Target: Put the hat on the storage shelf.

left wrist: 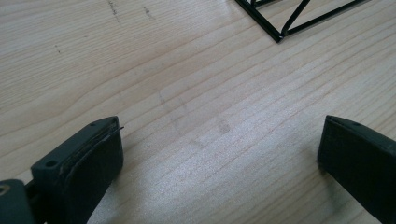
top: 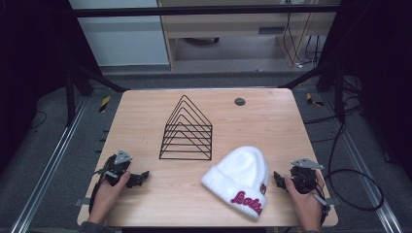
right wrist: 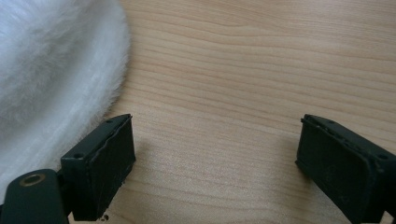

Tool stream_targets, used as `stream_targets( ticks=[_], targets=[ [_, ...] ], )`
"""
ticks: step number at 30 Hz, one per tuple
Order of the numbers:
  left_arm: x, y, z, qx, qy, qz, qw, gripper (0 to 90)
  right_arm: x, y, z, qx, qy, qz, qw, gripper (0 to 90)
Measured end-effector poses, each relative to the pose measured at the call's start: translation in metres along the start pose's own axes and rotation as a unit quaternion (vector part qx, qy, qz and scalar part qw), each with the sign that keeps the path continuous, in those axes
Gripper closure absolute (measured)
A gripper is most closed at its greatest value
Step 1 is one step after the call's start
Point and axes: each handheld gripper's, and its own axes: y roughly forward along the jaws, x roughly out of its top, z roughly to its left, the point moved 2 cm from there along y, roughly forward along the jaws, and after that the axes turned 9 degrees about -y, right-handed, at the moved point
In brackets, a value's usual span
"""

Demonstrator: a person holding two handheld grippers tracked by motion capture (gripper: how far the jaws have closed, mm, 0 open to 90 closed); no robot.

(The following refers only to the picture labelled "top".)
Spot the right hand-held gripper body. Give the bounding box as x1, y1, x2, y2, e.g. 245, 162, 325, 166
289, 157, 326, 196

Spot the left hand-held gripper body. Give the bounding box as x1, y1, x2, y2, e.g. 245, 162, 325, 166
93, 149, 134, 187

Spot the person's right hand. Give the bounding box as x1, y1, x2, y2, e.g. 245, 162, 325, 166
284, 171, 326, 233

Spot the person's left hand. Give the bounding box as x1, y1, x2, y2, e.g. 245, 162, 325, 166
87, 171, 131, 226

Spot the white knitted beanie hat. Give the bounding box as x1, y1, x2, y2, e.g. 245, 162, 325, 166
200, 145, 270, 222

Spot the yellow black striped tape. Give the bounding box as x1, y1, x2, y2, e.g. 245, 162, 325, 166
98, 95, 112, 114
305, 92, 326, 108

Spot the black metal stand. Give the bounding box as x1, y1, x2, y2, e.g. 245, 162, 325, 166
277, 59, 347, 123
63, 61, 128, 128

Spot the white cabinet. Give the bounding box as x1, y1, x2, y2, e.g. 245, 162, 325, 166
68, 0, 170, 68

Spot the dark curtain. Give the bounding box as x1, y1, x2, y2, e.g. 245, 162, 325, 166
319, 0, 412, 183
0, 0, 77, 173

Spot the light wooden desk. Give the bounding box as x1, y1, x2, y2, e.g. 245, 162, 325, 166
157, 0, 338, 71

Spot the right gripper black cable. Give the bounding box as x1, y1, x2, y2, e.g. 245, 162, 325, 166
312, 181, 332, 227

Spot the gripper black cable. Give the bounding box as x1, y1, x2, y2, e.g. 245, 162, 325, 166
87, 154, 117, 215
312, 181, 332, 227

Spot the long looped black cable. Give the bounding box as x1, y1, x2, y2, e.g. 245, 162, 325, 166
325, 119, 386, 212

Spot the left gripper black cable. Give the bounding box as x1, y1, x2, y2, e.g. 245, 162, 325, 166
87, 154, 117, 215

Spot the black wire file rack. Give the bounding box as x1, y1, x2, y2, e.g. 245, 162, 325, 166
157, 94, 214, 162

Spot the aluminium floor rail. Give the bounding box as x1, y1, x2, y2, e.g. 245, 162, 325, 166
319, 91, 406, 233
9, 96, 90, 233

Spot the bundle of hanging cables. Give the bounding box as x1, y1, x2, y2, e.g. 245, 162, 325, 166
282, 12, 324, 70

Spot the black metal frame crossbar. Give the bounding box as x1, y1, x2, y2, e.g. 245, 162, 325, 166
68, 4, 342, 18

